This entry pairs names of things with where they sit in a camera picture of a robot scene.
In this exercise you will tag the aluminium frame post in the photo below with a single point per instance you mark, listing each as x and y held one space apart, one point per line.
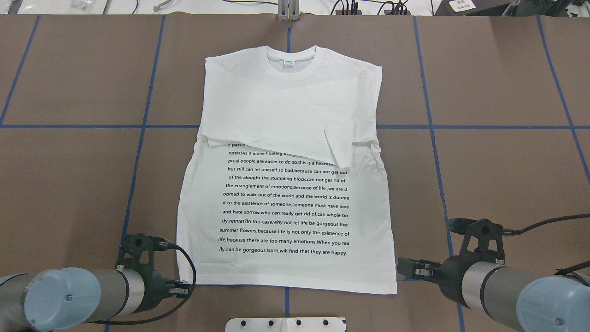
288 10

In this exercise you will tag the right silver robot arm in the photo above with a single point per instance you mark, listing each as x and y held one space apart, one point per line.
477 278

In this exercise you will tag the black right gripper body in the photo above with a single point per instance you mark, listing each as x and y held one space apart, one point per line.
450 277

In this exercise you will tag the white long-sleeve printed shirt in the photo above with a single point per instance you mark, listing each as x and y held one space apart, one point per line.
286 185

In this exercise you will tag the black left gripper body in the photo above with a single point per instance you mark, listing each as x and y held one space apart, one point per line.
157 285

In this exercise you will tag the black box with white label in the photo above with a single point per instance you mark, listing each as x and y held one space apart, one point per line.
484 8

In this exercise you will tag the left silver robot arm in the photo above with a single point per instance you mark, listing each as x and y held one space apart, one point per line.
60 299

